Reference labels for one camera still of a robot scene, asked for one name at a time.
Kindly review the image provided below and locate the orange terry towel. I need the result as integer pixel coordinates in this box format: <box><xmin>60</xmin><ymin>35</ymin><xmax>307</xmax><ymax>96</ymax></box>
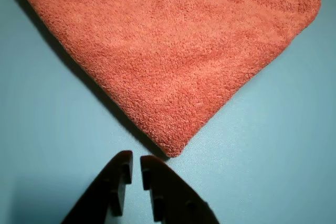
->
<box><xmin>7</xmin><ymin>0</ymin><xmax>322</xmax><ymax>158</ymax></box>

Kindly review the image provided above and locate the grey table mat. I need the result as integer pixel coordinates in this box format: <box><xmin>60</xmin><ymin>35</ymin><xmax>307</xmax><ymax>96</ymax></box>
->
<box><xmin>0</xmin><ymin>0</ymin><xmax>336</xmax><ymax>224</ymax></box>

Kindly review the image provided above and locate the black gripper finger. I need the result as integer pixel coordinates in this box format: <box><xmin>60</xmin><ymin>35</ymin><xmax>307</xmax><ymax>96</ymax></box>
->
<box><xmin>61</xmin><ymin>150</ymin><xmax>133</xmax><ymax>224</ymax></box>
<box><xmin>140</xmin><ymin>155</ymin><xmax>220</xmax><ymax>224</ymax></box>

